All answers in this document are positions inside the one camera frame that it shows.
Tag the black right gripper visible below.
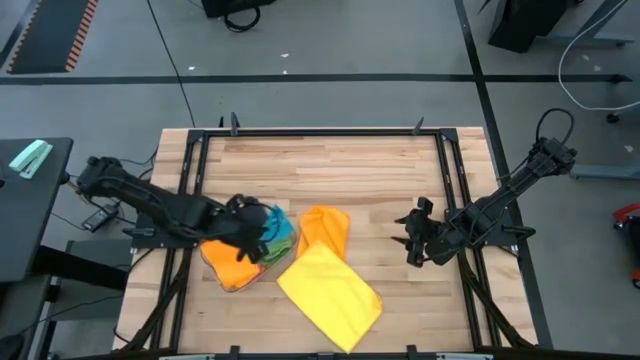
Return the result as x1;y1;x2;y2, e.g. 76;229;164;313
389;196;451;269

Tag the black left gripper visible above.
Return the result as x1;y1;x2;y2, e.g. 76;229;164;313
219;193;275;265

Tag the blue microfiber towel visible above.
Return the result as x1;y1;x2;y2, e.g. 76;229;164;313
258;203;297;245

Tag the green microfiber towel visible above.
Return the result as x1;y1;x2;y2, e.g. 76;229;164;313
259;237;296;267

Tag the orange microfiber towel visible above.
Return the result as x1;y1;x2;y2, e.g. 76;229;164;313
296;204;351;261
201;239;266;293

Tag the yellow microfiber towel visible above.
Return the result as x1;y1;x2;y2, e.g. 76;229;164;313
276;241;385;355

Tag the clear plastic bin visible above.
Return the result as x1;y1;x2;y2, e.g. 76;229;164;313
199;199;300;294

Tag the black power adapter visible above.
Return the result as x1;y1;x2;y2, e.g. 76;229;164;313
81;204;120;233

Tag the grey desk foot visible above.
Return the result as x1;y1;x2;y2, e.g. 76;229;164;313
569;163;640;182

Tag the black equipment box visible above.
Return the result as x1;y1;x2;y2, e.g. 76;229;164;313
201;0;277;20

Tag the black side table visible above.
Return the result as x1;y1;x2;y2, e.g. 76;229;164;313
0;137;75;285

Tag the red cart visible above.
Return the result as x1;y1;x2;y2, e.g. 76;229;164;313
613;201;640;290

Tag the mint green stapler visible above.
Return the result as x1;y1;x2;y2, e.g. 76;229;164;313
8;139;54;180

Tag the black cabinet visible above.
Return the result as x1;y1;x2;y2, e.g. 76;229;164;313
488;0;569;54

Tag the black orange-edged floor mat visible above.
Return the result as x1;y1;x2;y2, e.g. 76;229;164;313
6;0;100;76

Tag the black aluminium table frame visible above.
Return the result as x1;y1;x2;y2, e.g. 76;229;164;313
113;127;554;360

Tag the black cable bundle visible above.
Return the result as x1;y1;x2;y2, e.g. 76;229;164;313
49;149;157;231

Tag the thin black floor cable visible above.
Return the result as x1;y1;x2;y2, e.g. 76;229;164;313
145;0;197;129

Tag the coiled black cable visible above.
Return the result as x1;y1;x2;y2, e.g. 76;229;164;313
222;5;262;34

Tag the white floor cable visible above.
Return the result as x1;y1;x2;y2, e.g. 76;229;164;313
557;0;640;113

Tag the grey desk frame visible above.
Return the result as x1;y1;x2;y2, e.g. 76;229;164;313
542;0;637;49

